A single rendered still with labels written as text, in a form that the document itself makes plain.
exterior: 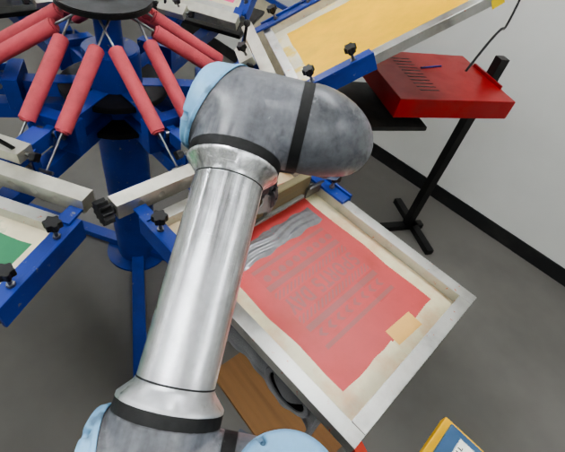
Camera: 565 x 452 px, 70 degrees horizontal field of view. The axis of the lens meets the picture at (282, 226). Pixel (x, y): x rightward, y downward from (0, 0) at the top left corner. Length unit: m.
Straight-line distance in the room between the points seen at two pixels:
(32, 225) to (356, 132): 0.98
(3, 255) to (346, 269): 0.91
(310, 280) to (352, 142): 0.69
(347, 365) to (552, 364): 1.88
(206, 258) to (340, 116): 0.23
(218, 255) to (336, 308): 0.71
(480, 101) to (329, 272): 1.19
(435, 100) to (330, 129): 1.45
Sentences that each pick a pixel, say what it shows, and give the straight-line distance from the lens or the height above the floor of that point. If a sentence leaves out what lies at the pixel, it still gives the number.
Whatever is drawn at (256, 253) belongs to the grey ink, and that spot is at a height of 0.96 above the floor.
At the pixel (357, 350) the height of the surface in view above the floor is 0.95.
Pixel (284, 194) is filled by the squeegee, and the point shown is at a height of 1.04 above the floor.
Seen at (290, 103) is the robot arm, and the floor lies 1.62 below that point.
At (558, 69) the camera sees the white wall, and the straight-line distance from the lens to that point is 2.79.
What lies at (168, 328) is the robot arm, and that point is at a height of 1.47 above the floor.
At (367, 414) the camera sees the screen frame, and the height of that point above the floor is 0.99.
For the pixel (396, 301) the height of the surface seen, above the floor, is 0.96.
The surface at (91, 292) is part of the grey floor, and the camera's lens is 2.28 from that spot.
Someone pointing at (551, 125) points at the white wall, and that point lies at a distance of 2.85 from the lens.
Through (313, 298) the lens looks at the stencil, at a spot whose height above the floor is 0.96.
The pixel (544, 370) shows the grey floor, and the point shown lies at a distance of 2.73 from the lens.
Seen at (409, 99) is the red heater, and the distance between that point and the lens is 1.83.
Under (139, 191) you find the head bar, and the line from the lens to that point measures 1.20.
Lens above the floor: 1.85
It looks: 46 degrees down
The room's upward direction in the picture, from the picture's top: 14 degrees clockwise
